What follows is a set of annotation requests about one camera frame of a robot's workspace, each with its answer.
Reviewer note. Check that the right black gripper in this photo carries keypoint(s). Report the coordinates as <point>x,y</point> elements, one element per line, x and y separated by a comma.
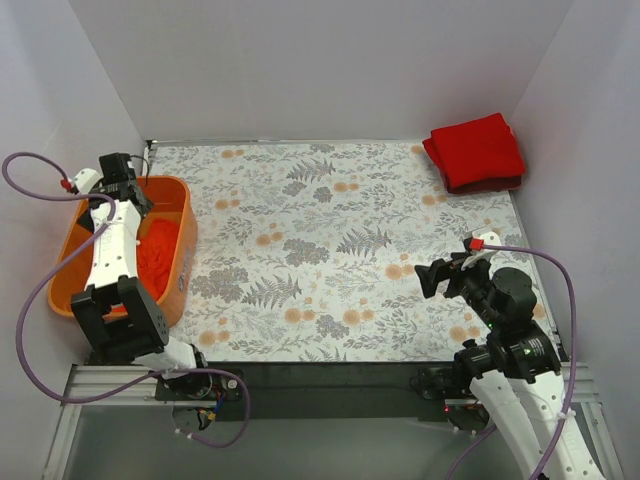
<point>448,278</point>

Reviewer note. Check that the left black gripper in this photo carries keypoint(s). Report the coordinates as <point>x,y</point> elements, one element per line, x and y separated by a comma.
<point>87,218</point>

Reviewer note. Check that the orange t-shirt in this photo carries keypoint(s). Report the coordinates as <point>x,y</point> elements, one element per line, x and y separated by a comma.
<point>155,254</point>

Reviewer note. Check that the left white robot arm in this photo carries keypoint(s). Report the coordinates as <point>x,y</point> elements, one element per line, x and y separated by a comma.
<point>118,316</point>

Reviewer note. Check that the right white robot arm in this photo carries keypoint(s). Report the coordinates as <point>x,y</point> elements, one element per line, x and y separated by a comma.
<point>516,375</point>

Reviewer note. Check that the orange plastic basket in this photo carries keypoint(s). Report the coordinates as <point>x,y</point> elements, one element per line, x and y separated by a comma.
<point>172,201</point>

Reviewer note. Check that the folded dark red t-shirt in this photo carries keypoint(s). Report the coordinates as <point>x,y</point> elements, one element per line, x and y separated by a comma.
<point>485,185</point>

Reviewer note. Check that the floral patterned table mat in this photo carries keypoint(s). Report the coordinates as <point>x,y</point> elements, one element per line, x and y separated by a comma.
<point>306,252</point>

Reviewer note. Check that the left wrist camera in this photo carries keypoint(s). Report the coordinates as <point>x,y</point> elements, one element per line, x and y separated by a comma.
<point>82,183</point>

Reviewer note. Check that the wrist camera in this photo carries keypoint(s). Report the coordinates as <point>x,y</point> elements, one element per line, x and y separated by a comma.
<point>479,246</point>
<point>82,183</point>

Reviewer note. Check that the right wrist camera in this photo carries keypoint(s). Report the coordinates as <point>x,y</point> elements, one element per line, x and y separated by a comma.
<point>479,246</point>

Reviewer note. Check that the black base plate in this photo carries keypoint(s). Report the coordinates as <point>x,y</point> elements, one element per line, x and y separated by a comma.
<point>426,392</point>

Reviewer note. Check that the aluminium frame rail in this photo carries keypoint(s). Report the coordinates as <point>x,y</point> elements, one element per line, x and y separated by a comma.
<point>330,420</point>

